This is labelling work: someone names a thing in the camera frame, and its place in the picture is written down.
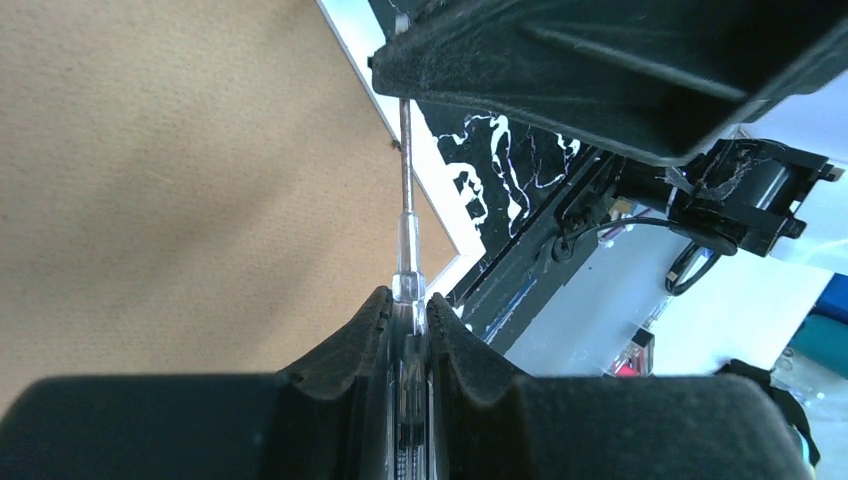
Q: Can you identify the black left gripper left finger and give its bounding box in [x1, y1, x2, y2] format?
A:
[1, 287, 392, 479]

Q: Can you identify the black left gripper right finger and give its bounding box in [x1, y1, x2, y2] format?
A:
[427, 295, 812, 479]

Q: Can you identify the clear tester screwdriver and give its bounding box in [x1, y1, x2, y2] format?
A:
[388, 99, 434, 479]

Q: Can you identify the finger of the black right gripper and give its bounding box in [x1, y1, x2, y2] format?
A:
[370, 1, 847, 166]

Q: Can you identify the white picture frame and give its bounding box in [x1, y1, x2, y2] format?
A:
[0, 0, 488, 412]

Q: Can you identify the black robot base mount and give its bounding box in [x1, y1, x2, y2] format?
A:
[448, 138, 847, 350]

